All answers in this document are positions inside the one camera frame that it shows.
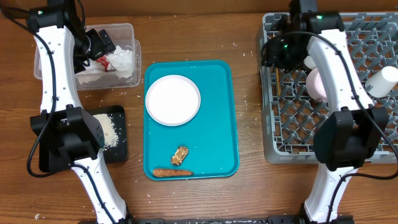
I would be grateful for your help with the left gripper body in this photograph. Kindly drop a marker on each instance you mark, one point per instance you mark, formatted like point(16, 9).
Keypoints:
point(91, 46)

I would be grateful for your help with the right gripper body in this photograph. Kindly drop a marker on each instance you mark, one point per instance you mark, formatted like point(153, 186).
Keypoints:
point(289, 52)

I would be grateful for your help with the red snack wrapper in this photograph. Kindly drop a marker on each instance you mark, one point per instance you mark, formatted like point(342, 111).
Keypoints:
point(104, 63)

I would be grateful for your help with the pale green bowl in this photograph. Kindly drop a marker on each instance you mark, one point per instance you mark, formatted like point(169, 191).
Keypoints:
point(309, 63)

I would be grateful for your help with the silver foil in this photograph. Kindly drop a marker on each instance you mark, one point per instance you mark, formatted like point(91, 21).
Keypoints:
point(122, 61)

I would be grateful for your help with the white napkin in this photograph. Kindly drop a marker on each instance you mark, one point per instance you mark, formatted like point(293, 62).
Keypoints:
point(90, 75)

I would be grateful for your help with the large white plate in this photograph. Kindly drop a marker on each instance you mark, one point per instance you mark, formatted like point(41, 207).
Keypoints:
point(173, 100)

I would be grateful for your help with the white cup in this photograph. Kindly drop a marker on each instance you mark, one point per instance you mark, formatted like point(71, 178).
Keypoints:
point(382, 82)

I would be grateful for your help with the golden fried food piece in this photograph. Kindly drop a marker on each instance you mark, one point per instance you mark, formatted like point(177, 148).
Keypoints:
point(179, 156)

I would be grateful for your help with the brown fried stick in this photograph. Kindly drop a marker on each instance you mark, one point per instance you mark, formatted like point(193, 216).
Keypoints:
point(171, 173)

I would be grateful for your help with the wooden chopstick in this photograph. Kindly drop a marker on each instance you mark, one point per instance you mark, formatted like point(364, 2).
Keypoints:
point(277, 81)

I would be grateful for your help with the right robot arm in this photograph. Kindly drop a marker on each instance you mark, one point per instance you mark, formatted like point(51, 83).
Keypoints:
point(354, 126)

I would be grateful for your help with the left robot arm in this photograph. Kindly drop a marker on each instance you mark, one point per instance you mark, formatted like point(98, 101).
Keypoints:
point(93, 173)

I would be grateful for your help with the grey dishwasher rack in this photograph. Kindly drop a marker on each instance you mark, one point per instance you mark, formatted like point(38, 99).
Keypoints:
point(290, 121)

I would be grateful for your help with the clear plastic bin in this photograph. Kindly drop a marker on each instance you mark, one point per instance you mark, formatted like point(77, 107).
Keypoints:
point(61, 40)

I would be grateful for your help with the pile of white rice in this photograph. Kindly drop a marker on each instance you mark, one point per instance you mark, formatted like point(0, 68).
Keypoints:
point(110, 135)

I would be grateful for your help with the black tray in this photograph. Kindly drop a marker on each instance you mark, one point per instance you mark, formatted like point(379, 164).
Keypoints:
point(119, 149)

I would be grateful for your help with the teal serving tray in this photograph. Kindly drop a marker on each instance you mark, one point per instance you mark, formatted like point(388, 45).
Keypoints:
point(211, 136)

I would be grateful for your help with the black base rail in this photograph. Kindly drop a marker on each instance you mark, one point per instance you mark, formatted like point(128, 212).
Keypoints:
point(273, 219)

